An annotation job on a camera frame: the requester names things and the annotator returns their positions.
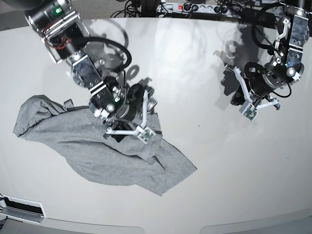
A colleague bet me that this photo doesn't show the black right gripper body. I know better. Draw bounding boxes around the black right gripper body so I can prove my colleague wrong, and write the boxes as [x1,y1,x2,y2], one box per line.
[113,84,157,131]

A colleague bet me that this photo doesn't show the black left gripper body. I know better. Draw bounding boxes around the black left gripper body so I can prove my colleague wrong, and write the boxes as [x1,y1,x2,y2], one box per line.
[244,62,273,96]

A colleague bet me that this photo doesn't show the grey t-shirt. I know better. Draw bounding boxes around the grey t-shirt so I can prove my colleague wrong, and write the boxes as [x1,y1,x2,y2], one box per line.
[13,95,196,195]

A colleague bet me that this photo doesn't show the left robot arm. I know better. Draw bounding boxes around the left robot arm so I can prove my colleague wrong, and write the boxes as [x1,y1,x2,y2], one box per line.
[231,0,312,107]

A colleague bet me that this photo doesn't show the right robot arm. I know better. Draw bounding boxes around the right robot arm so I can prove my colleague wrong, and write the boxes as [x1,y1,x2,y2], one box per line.
[22,0,152,135]

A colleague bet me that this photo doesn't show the white power strip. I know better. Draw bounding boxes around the white power strip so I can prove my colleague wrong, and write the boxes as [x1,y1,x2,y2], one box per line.
[156,0,243,17]

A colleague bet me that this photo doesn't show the white slotted bracket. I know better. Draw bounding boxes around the white slotted bracket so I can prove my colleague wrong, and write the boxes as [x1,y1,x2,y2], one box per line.
[0,195,47,224]

